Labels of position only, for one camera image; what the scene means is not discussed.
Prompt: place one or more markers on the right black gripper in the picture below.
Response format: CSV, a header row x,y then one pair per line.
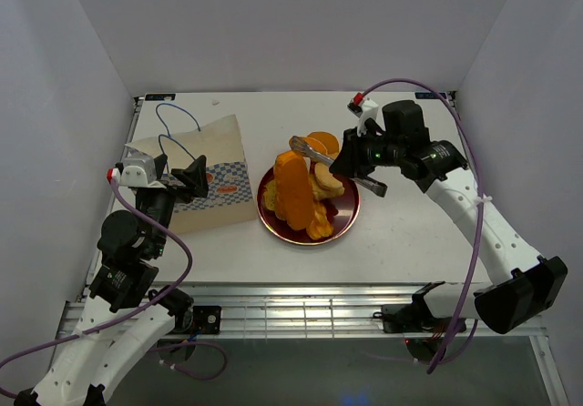
x,y
349,163

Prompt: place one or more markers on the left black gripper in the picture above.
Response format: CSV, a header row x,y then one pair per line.
x,y
195,176

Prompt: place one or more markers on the tan croissant bread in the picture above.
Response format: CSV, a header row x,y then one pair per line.
x,y
327,181

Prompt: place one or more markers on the paper bag with blue checks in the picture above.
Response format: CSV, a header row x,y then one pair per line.
x,y
182,138

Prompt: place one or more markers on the metal serving tongs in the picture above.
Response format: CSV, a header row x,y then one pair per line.
x,y
300,145

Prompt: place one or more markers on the long orange bread loaf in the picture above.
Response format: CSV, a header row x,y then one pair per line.
x,y
294,203

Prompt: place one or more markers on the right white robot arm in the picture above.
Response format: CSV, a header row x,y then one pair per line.
x,y
523,283

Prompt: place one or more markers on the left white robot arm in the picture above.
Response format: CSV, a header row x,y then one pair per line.
x,y
124,316

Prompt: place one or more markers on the orange twisted bread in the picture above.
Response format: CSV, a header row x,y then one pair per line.
x,y
320,227

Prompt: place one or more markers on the green speckled bread slice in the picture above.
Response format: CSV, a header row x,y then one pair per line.
x,y
269,195

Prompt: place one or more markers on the orange round bun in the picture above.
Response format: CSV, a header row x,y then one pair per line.
x,y
324,143

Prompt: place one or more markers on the dark red round plate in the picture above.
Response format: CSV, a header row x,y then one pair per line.
x,y
342,211

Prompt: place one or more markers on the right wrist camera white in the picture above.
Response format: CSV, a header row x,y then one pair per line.
x,y
364,108

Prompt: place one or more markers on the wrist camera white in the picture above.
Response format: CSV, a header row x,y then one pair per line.
x,y
364,108
135,171

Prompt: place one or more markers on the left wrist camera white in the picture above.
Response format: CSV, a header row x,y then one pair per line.
x,y
135,171

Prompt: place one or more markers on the aluminium frame rail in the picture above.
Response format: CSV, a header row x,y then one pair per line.
x,y
295,312

